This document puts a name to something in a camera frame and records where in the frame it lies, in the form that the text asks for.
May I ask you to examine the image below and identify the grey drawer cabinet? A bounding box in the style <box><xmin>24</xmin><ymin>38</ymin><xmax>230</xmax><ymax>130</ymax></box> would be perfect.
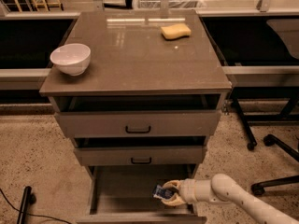
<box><xmin>39</xmin><ymin>10</ymin><xmax>233</xmax><ymax>224</ymax></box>

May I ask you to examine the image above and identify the blue rxbar wrapper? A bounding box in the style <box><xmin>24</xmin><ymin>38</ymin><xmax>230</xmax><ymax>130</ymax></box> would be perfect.
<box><xmin>152</xmin><ymin>185</ymin><xmax>175</xmax><ymax>200</ymax></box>

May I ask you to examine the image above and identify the yellow sponge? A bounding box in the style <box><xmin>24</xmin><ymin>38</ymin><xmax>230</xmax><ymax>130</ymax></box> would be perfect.
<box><xmin>161</xmin><ymin>23</ymin><xmax>192</xmax><ymax>40</ymax></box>

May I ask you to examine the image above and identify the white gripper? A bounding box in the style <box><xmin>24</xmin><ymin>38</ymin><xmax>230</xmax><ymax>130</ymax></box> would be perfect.
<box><xmin>162</xmin><ymin>179</ymin><xmax>201</xmax><ymax>206</ymax></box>

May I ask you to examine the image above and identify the black floor cable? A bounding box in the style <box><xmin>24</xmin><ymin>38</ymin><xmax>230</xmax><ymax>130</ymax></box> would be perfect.
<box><xmin>0</xmin><ymin>189</ymin><xmax>73</xmax><ymax>224</ymax></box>

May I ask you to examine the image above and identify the grey drawer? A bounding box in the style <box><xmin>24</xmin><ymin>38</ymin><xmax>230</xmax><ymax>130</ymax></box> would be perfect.
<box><xmin>77</xmin><ymin>164</ymin><xmax>206</xmax><ymax>224</ymax></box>
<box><xmin>74</xmin><ymin>136</ymin><xmax>206</xmax><ymax>166</ymax></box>
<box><xmin>56</xmin><ymin>94</ymin><xmax>221</xmax><ymax>138</ymax></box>

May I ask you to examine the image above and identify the black stand leg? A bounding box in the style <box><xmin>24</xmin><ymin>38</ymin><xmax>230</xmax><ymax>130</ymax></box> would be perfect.
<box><xmin>17</xmin><ymin>186</ymin><xmax>36</xmax><ymax>224</ymax></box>

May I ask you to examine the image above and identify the bottom grey drawer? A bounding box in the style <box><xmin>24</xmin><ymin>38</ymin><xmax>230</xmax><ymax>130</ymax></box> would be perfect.
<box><xmin>77</xmin><ymin>164</ymin><xmax>206</xmax><ymax>224</ymax></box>

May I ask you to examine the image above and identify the wire mesh basket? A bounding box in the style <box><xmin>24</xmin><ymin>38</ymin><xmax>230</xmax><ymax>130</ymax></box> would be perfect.
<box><xmin>133</xmin><ymin>0</ymin><xmax>207</xmax><ymax>9</ymax></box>

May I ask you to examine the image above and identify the top grey drawer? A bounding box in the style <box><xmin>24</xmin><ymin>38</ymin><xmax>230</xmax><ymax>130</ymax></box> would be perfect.
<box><xmin>56</xmin><ymin>94</ymin><xmax>221</xmax><ymax>138</ymax></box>

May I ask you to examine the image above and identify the black table leg with caster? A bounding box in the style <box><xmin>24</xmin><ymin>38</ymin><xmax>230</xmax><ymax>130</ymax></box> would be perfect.
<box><xmin>232</xmin><ymin>98</ymin><xmax>257</xmax><ymax>151</ymax></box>

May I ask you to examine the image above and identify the middle grey drawer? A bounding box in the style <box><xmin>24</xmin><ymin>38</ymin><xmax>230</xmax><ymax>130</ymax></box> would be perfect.
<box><xmin>74</xmin><ymin>136</ymin><xmax>206</xmax><ymax>166</ymax></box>

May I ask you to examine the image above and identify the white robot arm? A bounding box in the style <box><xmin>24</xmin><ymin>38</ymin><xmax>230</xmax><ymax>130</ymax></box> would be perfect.
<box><xmin>162</xmin><ymin>174</ymin><xmax>299</xmax><ymax>224</ymax></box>

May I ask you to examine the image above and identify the black office chair base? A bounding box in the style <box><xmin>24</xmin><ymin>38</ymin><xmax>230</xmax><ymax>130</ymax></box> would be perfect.
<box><xmin>250</xmin><ymin>133</ymin><xmax>299</xmax><ymax>197</ymax></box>

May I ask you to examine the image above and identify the white ceramic bowl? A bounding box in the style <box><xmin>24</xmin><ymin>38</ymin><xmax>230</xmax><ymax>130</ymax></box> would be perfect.
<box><xmin>50</xmin><ymin>43</ymin><xmax>91</xmax><ymax>76</ymax></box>

